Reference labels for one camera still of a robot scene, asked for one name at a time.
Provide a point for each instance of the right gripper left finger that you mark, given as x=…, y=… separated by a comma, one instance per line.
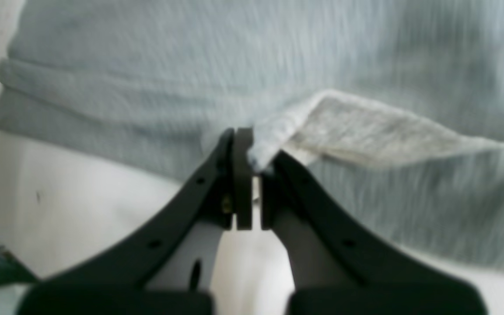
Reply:
x=164, y=267

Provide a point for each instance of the grey t-shirt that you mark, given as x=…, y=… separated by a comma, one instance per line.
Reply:
x=396, y=106

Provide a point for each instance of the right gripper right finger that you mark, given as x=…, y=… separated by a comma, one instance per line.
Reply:
x=341, y=268

